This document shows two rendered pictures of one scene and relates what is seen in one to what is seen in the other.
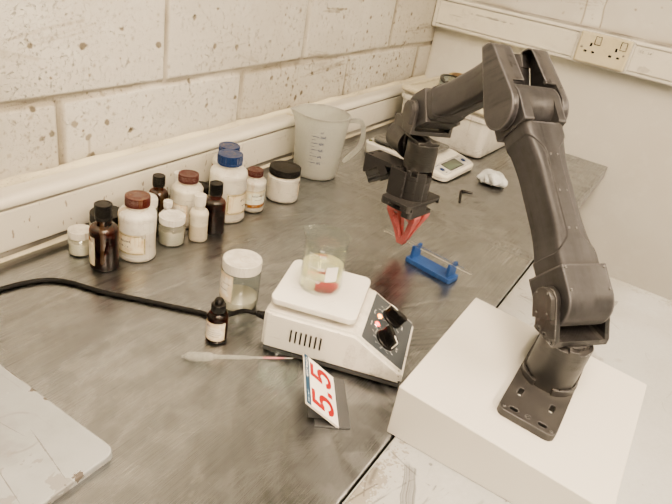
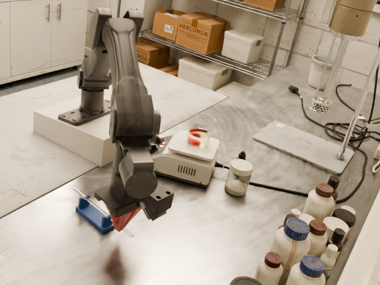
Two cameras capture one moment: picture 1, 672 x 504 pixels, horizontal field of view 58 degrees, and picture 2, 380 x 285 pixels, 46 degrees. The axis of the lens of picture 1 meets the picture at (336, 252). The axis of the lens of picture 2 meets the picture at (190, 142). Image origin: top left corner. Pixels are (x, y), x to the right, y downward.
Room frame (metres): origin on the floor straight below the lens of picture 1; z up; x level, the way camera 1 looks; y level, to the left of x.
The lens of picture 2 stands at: (1.77, -0.02, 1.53)
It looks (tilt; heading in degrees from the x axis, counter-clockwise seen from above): 28 degrees down; 179
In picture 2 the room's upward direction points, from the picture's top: 11 degrees clockwise
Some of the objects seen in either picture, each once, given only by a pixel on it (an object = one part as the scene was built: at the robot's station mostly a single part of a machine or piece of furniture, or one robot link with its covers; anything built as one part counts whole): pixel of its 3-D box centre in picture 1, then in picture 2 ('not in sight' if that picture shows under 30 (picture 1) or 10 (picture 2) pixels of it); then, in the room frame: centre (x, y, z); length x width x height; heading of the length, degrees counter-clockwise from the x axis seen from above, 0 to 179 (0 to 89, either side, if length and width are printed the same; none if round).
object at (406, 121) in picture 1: (414, 127); (138, 151); (1.08, -0.10, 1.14); 0.12 x 0.09 x 0.12; 23
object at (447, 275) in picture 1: (433, 261); (95, 212); (1.00, -0.18, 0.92); 0.10 x 0.03 x 0.04; 53
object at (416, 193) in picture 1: (413, 186); (125, 182); (1.04, -0.12, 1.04); 0.10 x 0.07 x 0.07; 143
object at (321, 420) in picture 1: (325, 390); not in sight; (0.59, -0.02, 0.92); 0.09 x 0.06 x 0.04; 10
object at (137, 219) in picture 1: (137, 225); (318, 206); (0.86, 0.33, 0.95); 0.06 x 0.06 x 0.11
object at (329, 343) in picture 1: (335, 319); (182, 156); (0.72, -0.02, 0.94); 0.22 x 0.13 x 0.08; 81
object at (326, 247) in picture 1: (322, 260); (201, 132); (0.73, 0.02, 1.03); 0.07 x 0.06 x 0.08; 70
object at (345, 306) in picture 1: (323, 289); (194, 145); (0.72, 0.01, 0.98); 0.12 x 0.12 x 0.01; 81
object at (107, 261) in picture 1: (103, 235); (327, 196); (0.81, 0.36, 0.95); 0.04 x 0.04 x 0.11
